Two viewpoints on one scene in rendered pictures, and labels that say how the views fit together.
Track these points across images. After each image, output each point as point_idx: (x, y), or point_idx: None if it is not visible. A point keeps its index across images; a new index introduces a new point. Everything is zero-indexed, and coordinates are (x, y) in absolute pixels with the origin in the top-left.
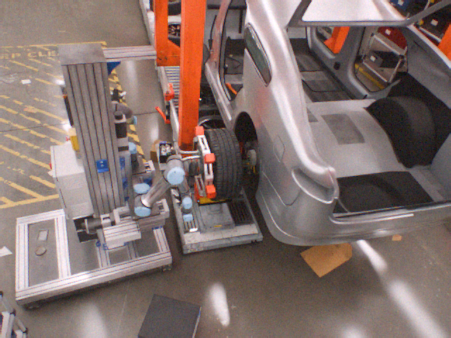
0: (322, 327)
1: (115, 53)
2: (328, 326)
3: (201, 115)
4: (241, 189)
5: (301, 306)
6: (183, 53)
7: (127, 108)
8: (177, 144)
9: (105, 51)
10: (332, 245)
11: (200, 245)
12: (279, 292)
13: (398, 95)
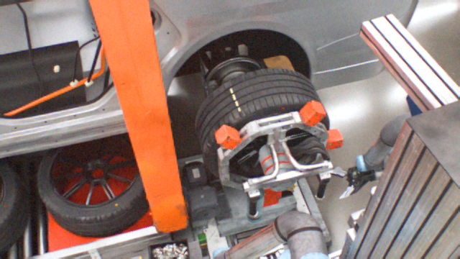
0: (394, 88)
1: (446, 78)
2: (390, 82)
3: (21, 207)
4: (191, 160)
5: (374, 105)
6: (156, 70)
7: (301, 211)
8: (256, 178)
9: (448, 98)
10: (277, 62)
11: (318, 216)
12: (361, 125)
13: None
